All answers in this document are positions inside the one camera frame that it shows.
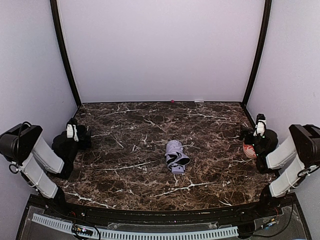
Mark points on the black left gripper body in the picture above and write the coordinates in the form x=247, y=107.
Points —
x=83, y=133

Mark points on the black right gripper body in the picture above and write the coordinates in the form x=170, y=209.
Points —
x=249, y=133

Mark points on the lavender folding umbrella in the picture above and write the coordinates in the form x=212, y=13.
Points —
x=175, y=159

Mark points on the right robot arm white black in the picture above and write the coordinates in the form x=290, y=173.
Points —
x=297, y=157

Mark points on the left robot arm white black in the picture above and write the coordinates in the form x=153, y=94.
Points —
x=31, y=156

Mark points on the red white patterned bowl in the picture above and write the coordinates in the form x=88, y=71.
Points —
x=249, y=151

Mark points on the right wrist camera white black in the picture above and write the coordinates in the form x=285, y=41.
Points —
x=260, y=125

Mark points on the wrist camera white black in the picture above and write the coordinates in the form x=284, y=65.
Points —
x=71, y=129
x=260, y=125

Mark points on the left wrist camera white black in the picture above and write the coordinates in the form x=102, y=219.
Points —
x=71, y=129

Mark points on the grey slotted cable duct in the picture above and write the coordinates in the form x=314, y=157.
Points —
x=121, y=231

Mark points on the right black corner post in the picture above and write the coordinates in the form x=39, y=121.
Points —
x=258, y=52

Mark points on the black corner post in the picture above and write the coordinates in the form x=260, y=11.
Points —
x=258, y=52
x=63, y=51

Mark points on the left black corner post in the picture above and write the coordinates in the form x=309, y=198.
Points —
x=63, y=51

